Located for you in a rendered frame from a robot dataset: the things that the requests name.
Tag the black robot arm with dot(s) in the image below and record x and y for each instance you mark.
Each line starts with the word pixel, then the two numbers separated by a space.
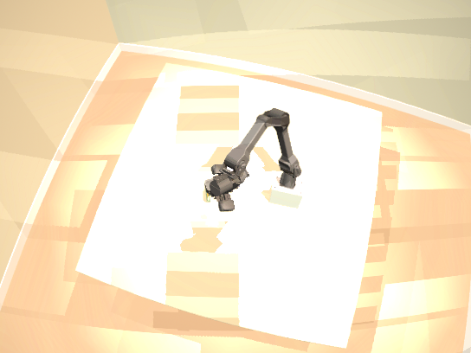
pixel 238 158

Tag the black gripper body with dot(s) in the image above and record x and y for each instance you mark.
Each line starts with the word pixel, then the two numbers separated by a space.
pixel 225 204

